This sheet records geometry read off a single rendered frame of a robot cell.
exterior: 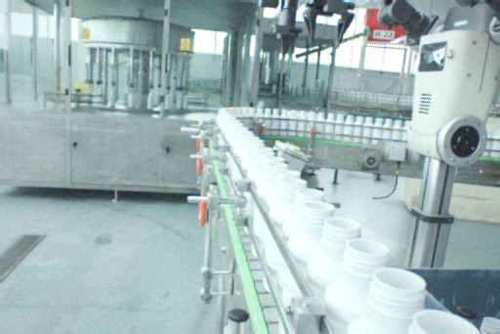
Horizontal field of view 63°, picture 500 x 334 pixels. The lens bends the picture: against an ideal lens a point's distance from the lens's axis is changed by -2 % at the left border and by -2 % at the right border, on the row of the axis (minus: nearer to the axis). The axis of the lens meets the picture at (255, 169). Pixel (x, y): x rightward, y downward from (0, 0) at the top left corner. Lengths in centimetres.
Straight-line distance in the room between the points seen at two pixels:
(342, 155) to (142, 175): 236
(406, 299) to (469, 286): 72
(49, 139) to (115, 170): 70
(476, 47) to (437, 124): 24
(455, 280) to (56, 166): 404
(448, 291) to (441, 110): 56
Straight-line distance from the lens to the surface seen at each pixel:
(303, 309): 35
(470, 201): 533
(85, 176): 449
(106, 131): 437
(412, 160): 260
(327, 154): 267
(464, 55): 132
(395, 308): 31
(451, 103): 132
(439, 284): 98
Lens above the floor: 129
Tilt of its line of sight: 11 degrees down
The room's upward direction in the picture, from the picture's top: 5 degrees clockwise
